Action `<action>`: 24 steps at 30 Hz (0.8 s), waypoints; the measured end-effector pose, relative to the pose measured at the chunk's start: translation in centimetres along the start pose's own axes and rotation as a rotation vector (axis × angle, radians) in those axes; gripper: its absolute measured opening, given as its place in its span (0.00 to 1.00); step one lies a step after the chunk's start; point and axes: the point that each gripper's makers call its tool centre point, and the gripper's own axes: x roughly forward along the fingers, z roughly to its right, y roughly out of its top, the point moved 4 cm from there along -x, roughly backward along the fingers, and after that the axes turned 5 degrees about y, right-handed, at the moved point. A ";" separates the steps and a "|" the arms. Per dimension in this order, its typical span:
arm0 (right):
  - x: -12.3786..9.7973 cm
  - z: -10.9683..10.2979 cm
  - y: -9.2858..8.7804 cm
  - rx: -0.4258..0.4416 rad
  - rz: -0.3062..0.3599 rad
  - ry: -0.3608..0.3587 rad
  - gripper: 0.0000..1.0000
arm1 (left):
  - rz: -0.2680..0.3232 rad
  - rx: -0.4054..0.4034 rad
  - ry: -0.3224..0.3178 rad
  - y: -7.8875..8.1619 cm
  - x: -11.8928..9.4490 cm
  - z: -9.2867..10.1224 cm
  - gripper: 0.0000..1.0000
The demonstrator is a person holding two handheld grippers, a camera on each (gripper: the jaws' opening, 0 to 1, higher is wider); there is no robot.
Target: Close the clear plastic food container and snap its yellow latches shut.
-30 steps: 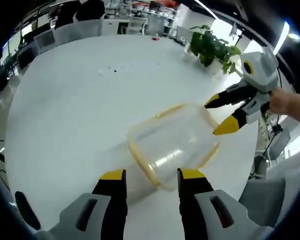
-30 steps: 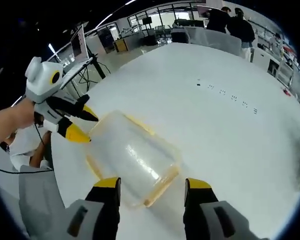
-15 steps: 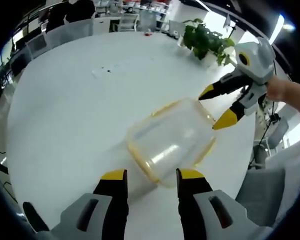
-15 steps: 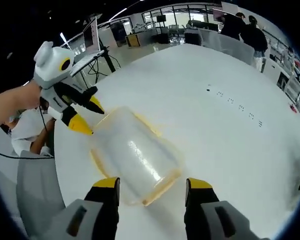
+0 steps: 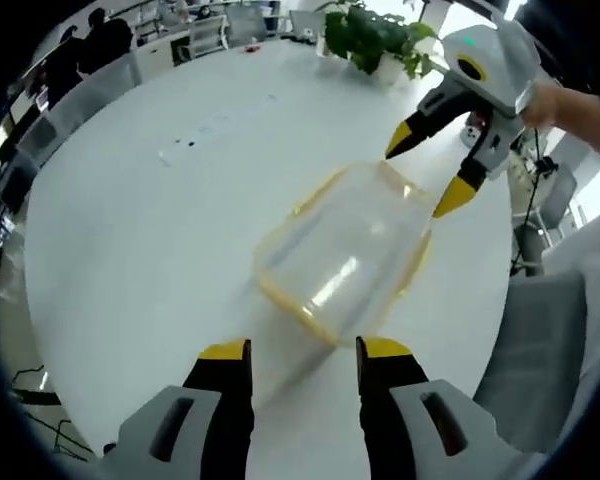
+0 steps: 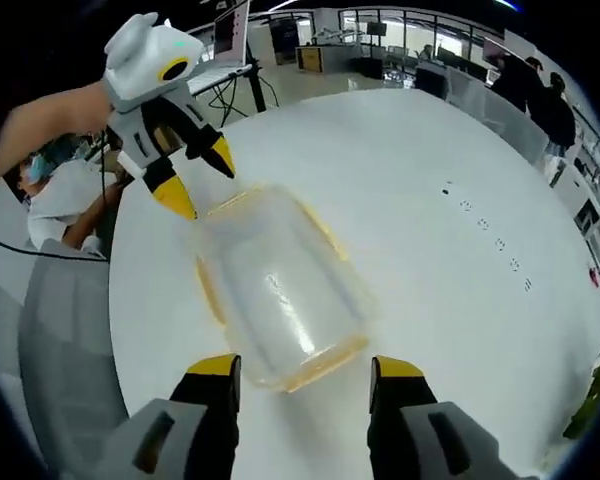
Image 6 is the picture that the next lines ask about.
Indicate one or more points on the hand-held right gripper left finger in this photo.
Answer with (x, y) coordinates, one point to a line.
(180, 425)

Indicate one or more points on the laptop on stand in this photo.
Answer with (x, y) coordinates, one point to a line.
(230, 35)

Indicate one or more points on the white side desk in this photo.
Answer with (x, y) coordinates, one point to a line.
(215, 79)

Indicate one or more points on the grey mesh office chair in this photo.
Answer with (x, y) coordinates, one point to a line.
(70, 350)

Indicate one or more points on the small red object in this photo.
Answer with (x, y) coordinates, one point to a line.
(592, 276)

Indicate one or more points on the clear container with yellow buckles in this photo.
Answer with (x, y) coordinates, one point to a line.
(290, 290)

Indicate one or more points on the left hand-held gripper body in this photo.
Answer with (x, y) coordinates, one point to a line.
(140, 60)

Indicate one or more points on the green potted plant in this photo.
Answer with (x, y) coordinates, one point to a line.
(597, 390)

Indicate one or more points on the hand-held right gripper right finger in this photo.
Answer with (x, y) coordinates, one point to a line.
(420, 425)

